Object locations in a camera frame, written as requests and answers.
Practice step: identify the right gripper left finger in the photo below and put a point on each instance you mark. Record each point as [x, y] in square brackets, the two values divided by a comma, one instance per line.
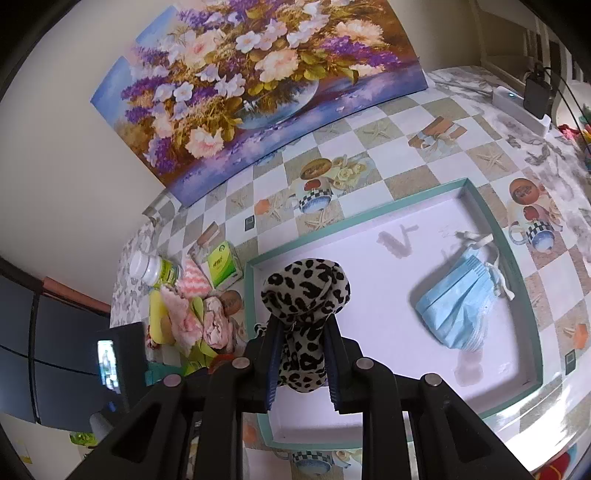
[191, 427]

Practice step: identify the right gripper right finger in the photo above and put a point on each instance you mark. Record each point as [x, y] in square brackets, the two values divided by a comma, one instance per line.
[412, 428]

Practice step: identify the yellow sponge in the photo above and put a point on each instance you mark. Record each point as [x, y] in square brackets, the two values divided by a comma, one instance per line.
[159, 322]

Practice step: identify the lime green cloth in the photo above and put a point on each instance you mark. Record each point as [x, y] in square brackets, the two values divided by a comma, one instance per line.
[201, 354]

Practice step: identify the pink fuzzy cloth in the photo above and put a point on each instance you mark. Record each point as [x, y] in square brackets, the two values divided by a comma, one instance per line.
[186, 327]

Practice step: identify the pink floral scrunchie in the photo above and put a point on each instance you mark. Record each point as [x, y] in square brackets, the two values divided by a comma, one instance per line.
[218, 330]

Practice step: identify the blue face mask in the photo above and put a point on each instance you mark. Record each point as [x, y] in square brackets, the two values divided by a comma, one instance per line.
[455, 310]

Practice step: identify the green tissue pack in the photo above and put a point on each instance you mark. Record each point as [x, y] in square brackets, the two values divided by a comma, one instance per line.
[224, 266]

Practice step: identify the leopard print scrunchie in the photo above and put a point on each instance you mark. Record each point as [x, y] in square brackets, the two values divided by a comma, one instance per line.
[303, 295]

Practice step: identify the red tape roll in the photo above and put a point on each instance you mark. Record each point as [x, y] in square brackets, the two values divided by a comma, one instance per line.
[220, 360]

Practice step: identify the white green pill bottle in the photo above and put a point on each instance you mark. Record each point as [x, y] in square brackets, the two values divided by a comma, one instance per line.
[153, 271]

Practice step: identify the teal white shallow box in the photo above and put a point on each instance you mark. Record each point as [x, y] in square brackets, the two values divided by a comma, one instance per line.
[395, 253]

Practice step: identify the flower painting canvas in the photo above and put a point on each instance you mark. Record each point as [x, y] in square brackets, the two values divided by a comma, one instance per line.
[210, 87]

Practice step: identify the white power strip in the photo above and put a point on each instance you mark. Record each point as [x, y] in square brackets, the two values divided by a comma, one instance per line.
[512, 104]

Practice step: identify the black power adapter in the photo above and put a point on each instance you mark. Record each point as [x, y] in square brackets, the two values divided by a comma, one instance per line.
[537, 92]

